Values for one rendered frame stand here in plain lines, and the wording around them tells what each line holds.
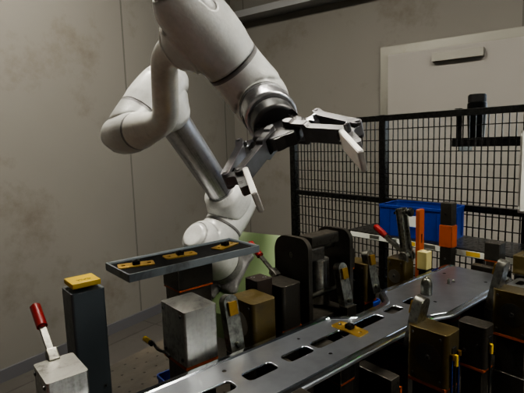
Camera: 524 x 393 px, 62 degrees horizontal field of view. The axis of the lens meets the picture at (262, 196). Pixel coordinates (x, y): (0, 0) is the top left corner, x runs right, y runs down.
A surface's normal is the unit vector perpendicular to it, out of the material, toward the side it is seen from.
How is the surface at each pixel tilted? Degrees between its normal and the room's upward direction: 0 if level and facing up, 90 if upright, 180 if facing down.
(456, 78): 90
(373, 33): 90
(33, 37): 90
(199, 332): 90
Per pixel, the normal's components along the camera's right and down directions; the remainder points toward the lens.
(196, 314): 0.64, 0.07
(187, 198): 0.82, 0.04
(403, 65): -0.57, 0.12
